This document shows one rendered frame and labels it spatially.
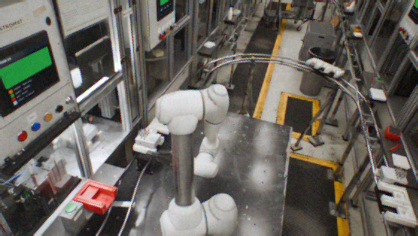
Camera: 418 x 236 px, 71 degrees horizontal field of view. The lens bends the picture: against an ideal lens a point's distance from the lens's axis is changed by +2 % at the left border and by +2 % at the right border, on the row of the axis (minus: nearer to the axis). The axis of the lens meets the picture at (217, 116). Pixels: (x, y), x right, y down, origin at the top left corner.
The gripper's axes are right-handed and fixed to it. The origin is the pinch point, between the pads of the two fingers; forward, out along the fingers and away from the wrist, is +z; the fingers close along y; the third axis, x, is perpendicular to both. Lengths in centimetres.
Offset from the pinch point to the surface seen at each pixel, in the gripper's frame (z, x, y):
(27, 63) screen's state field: 17, 47, 79
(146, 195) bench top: -3.0, 15.4, -19.8
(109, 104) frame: 37.1, -16.8, 15.3
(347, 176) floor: -158, -120, -88
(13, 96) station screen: 18, 56, 71
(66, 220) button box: 10, 60, 12
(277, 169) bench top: -78, -34, -20
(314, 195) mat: -124, -82, -87
